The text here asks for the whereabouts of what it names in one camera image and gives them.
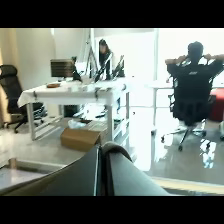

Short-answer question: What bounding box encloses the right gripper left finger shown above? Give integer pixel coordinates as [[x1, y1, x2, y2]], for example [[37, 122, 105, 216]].
[[0, 145, 101, 197]]

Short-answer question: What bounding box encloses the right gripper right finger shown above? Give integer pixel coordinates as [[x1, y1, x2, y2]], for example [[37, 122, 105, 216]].
[[105, 151, 171, 197]]

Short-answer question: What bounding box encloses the cardboard box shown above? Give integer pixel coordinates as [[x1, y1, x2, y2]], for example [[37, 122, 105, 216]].
[[60, 126, 103, 153]]

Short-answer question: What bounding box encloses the white table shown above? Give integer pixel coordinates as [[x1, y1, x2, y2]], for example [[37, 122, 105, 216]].
[[17, 77, 133, 143]]

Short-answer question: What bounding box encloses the black office chair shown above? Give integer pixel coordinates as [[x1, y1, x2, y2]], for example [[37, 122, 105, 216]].
[[0, 64, 48, 134], [161, 71, 218, 153]]

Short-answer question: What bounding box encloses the dark monitor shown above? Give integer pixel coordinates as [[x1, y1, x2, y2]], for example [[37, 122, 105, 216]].
[[49, 58, 76, 80]]

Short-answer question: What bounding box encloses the person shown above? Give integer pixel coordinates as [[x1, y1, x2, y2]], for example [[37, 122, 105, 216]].
[[97, 38, 115, 81], [164, 40, 224, 101]]

